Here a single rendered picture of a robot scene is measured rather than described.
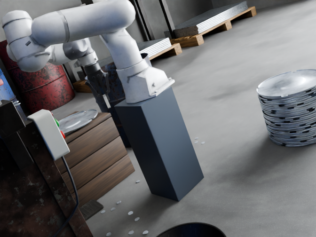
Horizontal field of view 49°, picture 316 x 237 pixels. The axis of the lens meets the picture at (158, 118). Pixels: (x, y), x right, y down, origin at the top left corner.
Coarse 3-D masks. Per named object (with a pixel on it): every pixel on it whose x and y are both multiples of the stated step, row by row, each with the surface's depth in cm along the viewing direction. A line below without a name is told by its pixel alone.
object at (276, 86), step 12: (288, 72) 167; (300, 72) 162; (312, 72) 157; (264, 84) 165; (276, 84) 158; (288, 84) 153; (300, 84) 149; (312, 84) 145; (264, 96) 151; (276, 96) 146
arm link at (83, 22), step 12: (108, 0) 124; (120, 0) 121; (72, 12) 120; (84, 12) 121; (96, 12) 121; (108, 12) 121; (120, 12) 120; (132, 12) 123; (72, 24) 118; (84, 24) 121; (96, 24) 122; (108, 24) 123; (120, 24) 122; (72, 36) 121; (84, 36) 124
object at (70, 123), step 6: (72, 114) 191; (78, 114) 189; (84, 114) 185; (90, 114) 180; (96, 114) 175; (60, 120) 189; (66, 120) 186; (72, 120) 179; (78, 120) 176; (84, 120) 174; (90, 120) 169; (60, 126) 177; (66, 126) 173; (72, 126) 171; (78, 126) 168; (66, 132) 164
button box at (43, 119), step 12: (36, 120) 92; (48, 120) 94; (48, 132) 94; (60, 132) 96; (48, 144) 95; (60, 144) 97; (60, 156) 97; (72, 180) 100; (72, 216) 101; (60, 228) 99
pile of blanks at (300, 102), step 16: (288, 96) 143; (304, 96) 142; (272, 112) 152; (288, 112) 146; (304, 112) 145; (272, 128) 157; (288, 128) 150; (304, 128) 147; (288, 144) 154; (304, 144) 150
